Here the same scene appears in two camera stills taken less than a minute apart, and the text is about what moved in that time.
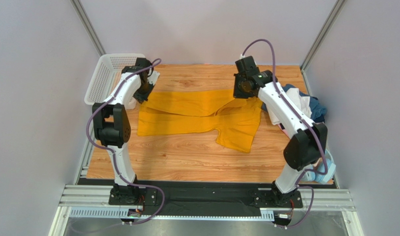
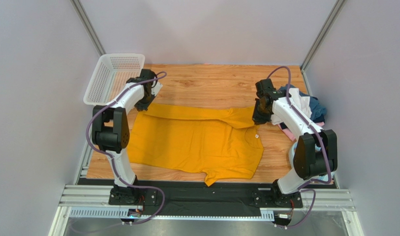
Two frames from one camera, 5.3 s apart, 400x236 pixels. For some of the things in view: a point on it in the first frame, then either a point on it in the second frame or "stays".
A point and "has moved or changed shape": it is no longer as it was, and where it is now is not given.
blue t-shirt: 318,109 stays
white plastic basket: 107,68 stays
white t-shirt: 302,102 stays
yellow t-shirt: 236,119 has moved or changed shape
